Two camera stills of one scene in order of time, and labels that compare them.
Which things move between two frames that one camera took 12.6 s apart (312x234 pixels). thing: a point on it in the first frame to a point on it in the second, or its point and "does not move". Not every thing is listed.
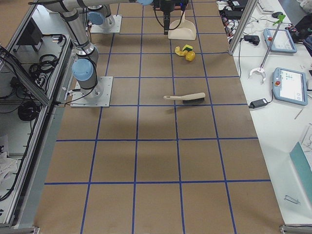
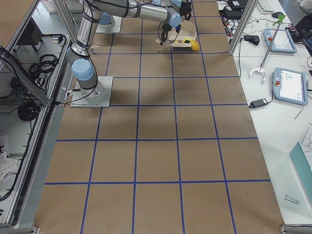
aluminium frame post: x=247 y=15 does not move
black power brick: x=253 y=39 does not move
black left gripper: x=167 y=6 to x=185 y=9
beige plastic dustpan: x=185 y=30 does not move
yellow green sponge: x=187 y=48 to x=186 y=40
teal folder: x=303 y=167 does not move
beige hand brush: x=197 y=98 to x=175 y=44
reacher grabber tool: x=281 y=18 does not move
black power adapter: x=258 y=103 does not move
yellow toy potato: x=190 y=56 to x=195 y=46
